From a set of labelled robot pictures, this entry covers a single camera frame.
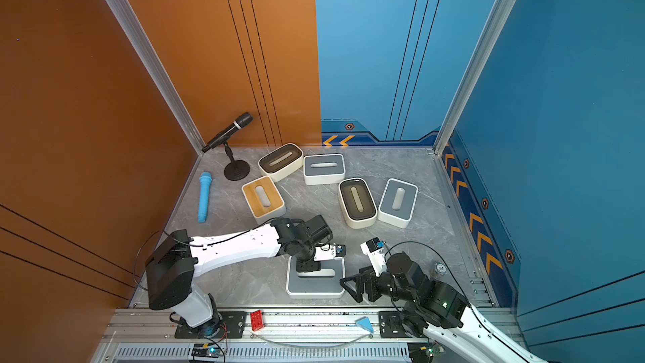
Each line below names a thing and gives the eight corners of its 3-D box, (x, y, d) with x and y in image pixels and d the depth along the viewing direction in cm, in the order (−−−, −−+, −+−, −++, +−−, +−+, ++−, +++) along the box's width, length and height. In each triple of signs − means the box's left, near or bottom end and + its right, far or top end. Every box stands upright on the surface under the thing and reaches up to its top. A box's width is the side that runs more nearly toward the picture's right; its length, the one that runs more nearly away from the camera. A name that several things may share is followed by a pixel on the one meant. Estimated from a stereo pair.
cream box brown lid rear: (272, 187, 107) (269, 178, 102) (258, 170, 113) (254, 160, 109) (310, 164, 116) (309, 154, 111) (295, 149, 122) (293, 139, 117)
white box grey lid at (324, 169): (303, 184, 108) (301, 176, 104) (305, 161, 117) (304, 153, 113) (345, 184, 108) (345, 176, 104) (344, 161, 117) (344, 153, 113)
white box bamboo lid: (257, 228, 95) (254, 221, 91) (242, 193, 105) (239, 186, 101) (289, 213, 99) (287, 206, 95) (272, 181, 110) (269, 173, 105)
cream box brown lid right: (348, 232, 94) (349, 223, 89) (335, 189, 107) (335, 179, 102) (378, 225, 96) (380, 217, 91) (362, 184, 109) (363, 174, 103)
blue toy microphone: (198, 223, 97) (194, 218, 95) (203, 178, 112) (200, 173, 109) (208, 221, 98) (204, 216, 95) (212, 176, 112) (209, 171, 109)
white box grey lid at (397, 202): (374, 220, 97) (376, 213, 93) (386, 184, 108) (388, 176, 104) (407, 231, 94) (410, 224, 90) (415, 193, 105) (419, 186, 101)
